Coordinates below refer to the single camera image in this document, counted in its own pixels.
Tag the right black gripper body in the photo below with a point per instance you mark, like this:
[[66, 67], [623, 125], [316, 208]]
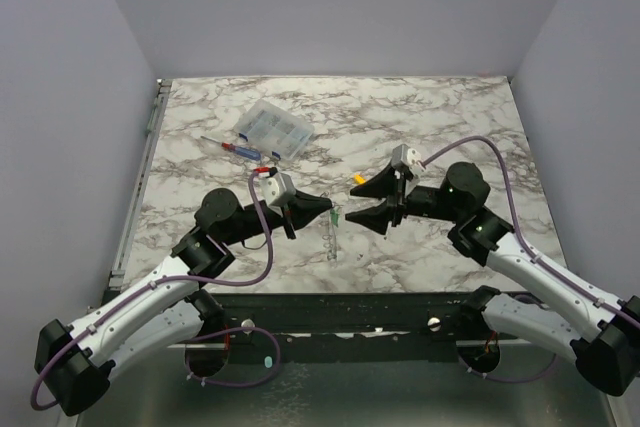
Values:
[[396, 202]]

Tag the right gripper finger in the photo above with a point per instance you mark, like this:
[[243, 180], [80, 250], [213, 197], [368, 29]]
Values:
[[377, 219], [381, 186]]

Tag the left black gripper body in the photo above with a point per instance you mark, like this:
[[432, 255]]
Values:
[[248, 231]]

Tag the green capped key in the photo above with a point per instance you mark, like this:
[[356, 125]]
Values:
[[334, 216]]

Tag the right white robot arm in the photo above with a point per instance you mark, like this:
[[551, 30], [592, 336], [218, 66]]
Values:
[[595, 330]]

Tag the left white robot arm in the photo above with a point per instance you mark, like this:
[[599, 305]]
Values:
[[78, 361]]

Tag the blue red screwdriver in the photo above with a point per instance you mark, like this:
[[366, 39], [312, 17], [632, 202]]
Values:
[[244, 152]]

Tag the clear plastic parts box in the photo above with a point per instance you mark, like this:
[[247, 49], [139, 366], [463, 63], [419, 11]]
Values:
[[274, 131]]

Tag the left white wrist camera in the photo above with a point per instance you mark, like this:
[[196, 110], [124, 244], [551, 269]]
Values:
[[277, 189]]

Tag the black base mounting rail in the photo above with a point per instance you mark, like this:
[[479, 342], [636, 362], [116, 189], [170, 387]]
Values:
[[343, 328]]

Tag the left aluminium side rail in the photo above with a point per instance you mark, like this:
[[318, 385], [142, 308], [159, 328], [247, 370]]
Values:
[[151, 136]]

